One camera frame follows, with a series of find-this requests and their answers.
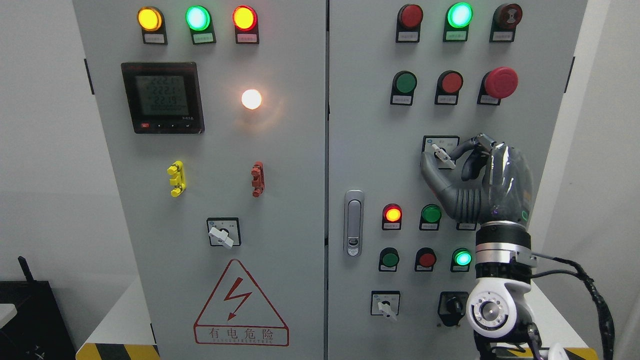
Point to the gray robotic right hand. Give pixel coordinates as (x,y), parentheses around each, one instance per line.
(506,190)

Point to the gray rotary switch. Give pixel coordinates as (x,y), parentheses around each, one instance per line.
(439,146)
(385,304)

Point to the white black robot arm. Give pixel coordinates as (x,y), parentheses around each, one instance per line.
(496,308)

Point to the green indicator light middle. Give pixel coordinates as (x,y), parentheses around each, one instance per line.
(430,218)

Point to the lit green indicator light lower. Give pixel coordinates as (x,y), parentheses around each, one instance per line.
(461,260)

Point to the red push button lower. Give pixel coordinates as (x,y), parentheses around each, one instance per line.
(425,260)

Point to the red push button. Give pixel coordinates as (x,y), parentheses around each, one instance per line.
(448,88)
(425,260)

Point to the lit red indicator light middle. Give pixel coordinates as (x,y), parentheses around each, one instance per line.
(391,217)

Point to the red emergency stop button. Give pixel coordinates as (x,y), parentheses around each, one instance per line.
(496,85)

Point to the red push button upper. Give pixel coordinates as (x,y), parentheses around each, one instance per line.
(448,88)

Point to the green push button lower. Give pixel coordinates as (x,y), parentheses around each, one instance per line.
(388,260)

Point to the green push button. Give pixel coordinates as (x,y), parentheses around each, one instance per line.
(403,88)
(388,260)

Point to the green push button upper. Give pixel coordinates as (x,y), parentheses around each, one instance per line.
(403,88)

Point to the gray right cabinet door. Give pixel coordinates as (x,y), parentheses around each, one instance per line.
(376,147)

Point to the gray cabinet door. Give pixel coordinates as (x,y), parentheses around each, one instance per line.
(376,147)
(282,230)

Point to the dark red buzzer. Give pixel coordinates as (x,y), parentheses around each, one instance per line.
(506,18)

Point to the green lit indicator top right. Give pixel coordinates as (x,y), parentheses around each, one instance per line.
(457,22)

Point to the red indicator light top right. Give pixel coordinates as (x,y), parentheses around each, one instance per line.
(408,27)

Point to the red terminal connector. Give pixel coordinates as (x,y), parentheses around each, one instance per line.
(258,181)

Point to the white glowing indicator light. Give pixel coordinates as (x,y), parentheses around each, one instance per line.
(251,99)

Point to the gray left cabinet door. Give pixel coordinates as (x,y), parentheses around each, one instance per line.
(282,230)

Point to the red electric danger warning sticker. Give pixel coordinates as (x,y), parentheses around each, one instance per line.
(238,313)

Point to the red indicator light left door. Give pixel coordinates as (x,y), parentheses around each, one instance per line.
(246,26)

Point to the yellow terminal connector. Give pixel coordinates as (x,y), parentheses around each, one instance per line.
(177,180)

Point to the green indicator light left door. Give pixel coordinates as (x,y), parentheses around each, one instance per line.
(200,24)

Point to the black digital power meter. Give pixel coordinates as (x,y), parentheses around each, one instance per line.
(163,97)

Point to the yellow indicator light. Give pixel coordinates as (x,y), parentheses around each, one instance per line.
(153,25)

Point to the black box with antenna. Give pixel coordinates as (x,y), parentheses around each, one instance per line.
(38,330)

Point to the black selector knob switch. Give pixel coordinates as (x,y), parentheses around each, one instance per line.
(452,307)

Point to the silver door handle lock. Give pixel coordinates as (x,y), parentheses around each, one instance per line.
(352,222)

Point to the gray rotary switch left door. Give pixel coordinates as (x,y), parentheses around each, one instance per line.
(224,232)

